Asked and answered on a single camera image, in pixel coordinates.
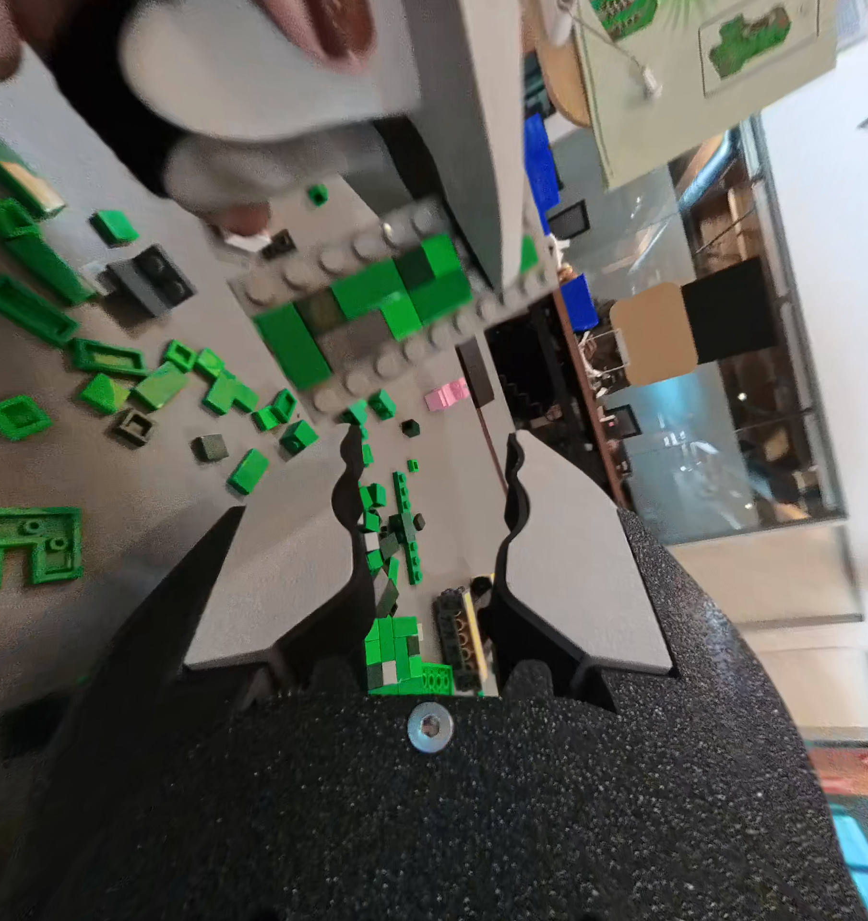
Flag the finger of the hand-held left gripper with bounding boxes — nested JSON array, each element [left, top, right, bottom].
[[405, 0, 530, 292]]

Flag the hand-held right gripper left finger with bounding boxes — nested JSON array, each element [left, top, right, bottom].
[[183, 425, 377, 673]]

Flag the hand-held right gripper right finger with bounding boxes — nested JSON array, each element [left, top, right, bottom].
[[477, 429, 676, 709]]

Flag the green grey brick panel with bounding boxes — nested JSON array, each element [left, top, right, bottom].
[[228, 198, 559, 413]]

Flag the grey desk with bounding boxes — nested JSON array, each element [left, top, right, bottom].
[[0, 43, 571, 720]]

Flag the person's left hand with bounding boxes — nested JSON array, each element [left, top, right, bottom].
[[0, 0, 377, 83]]

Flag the blue storage bin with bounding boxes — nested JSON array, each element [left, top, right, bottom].
[[523, 114, 561, 236], [559, 273, 599, 333]]

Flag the long green plate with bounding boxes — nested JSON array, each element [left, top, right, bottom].
[[391, 471, 425, 586]]

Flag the green mosaic brick panel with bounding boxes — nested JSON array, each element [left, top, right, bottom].
[[365, 615, 454, 697]]

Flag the brown-topped table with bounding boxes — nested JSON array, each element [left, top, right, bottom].
[[552, 288, 630, 506]]

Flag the open instruction booklet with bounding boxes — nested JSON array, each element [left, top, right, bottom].
[[571, 0, 838, 189]]

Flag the pink brick pig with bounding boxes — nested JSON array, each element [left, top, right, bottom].
[[424, 379, 472, 413]]

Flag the tan board stand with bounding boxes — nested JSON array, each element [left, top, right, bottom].
[[610, 282, 701, 387]]

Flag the scattered green bricks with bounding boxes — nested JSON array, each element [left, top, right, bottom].
[[0, 139, 429, 600]]

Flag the dark grey bracket brick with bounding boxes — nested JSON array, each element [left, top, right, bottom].
[[105, 243, 197, 319]]

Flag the black desk cable cover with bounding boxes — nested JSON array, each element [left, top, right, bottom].
[[457, 337, 497, 408]]

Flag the silver ventilation duct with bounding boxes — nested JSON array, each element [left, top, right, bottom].
[[675, 130, 746, 211]]

